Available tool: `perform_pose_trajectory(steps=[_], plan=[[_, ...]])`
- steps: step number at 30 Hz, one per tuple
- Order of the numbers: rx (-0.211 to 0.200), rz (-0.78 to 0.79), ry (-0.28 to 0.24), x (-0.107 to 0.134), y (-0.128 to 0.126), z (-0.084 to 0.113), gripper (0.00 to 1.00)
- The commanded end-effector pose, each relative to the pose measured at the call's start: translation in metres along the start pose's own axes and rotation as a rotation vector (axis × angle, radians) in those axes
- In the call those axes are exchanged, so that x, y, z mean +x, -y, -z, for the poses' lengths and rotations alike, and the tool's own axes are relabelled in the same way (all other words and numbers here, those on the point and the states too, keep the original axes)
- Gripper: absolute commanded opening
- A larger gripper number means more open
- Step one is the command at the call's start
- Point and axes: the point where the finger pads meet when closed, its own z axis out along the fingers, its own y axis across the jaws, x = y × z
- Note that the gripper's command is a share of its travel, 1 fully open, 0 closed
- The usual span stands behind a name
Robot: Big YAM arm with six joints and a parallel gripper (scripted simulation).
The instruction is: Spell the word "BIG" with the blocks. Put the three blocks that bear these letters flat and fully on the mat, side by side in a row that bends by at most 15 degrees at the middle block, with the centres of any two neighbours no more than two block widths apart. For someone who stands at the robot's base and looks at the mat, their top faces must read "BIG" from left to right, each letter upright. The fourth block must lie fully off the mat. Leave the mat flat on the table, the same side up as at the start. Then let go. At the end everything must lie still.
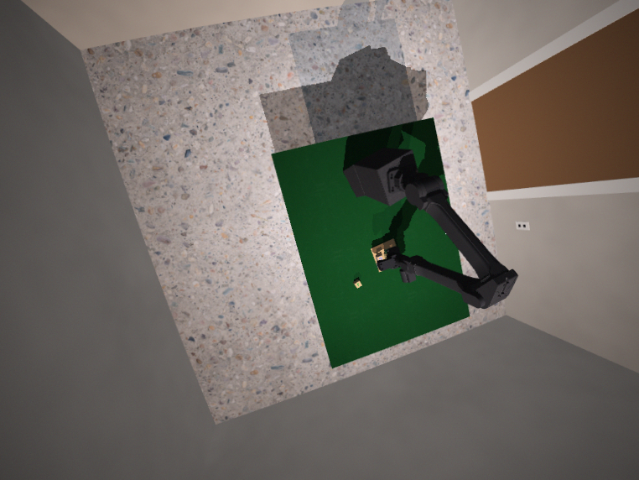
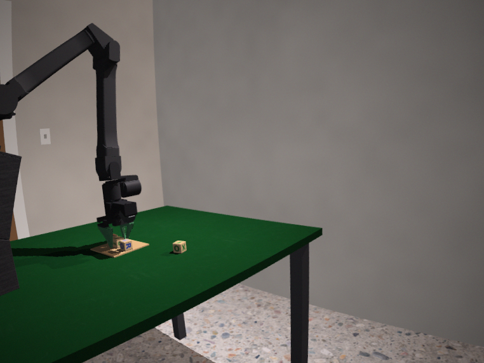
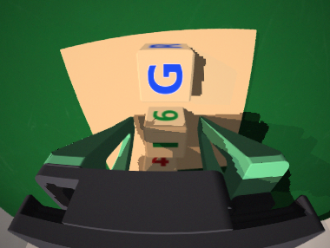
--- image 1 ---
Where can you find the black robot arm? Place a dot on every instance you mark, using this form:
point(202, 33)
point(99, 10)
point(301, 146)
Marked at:
point(495, 281)

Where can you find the peach flat mat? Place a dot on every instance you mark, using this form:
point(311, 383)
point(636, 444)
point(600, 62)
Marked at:
point(379, 249)

